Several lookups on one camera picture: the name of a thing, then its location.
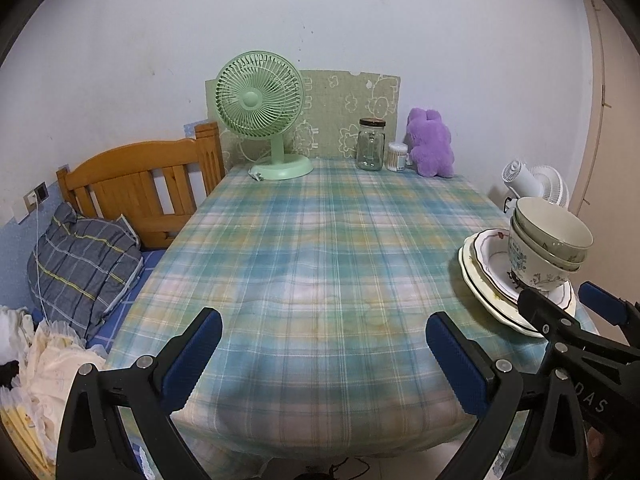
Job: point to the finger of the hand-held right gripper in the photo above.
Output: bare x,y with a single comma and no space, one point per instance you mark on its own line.
532,305
602,302

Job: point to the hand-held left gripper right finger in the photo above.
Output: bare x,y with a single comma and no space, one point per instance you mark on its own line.
457,365

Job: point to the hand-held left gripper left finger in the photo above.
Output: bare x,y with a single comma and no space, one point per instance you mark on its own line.
192,360

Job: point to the floral ceramic bowl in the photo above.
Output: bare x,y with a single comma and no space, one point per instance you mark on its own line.
530,265
550,225
575,264

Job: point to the scalloped yellow floral plate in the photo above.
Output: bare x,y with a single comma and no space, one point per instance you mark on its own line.
480,301

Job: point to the white plate with red flowers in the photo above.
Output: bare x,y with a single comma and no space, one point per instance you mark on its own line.
492,255

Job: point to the round yellow floral plate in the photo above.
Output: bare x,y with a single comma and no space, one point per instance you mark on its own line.
469,265

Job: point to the blue plaid bedsheet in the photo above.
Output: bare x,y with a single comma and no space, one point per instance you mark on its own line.
125,305

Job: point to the white clip fan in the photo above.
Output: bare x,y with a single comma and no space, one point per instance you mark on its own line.
530,182

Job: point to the white frilly cloth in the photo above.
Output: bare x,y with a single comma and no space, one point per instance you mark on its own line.
55,360

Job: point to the grey plaid pillow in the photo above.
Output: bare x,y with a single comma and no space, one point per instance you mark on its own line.
80,265

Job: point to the blue green plaid tablecloth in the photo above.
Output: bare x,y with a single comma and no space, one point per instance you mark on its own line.
325,260

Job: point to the beige door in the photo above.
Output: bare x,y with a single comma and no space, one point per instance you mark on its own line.
620,135

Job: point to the yellow striped cloth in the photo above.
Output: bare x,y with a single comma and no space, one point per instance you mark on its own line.
20,425

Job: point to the purple plush toy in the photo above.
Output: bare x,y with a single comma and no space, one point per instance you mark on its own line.
430,147

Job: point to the wooden headboard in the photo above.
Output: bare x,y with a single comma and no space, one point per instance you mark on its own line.
130,180

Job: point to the clear cotton swab container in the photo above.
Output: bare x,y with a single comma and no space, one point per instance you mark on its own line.
397,156

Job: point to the glass jar with dark lid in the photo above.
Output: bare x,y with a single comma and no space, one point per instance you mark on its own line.
371,145

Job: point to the green patterned board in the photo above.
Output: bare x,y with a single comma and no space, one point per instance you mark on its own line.
345,110

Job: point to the green desk fan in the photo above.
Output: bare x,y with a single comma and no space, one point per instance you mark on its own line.
257,95

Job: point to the white wall socket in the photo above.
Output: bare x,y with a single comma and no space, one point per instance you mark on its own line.
30,202

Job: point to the grey wall switch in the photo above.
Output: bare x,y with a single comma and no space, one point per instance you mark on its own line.
40,191

